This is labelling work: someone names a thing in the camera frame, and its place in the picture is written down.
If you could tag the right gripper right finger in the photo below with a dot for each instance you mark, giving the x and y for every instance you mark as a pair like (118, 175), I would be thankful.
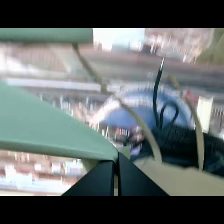
(133, 180)

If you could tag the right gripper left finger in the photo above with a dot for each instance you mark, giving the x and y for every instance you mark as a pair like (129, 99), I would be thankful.
(100, 181)

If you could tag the khaki pants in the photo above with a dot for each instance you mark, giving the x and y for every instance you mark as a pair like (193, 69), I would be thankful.
(50, 126)

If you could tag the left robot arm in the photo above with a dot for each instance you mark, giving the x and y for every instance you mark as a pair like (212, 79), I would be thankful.
(186, 145)

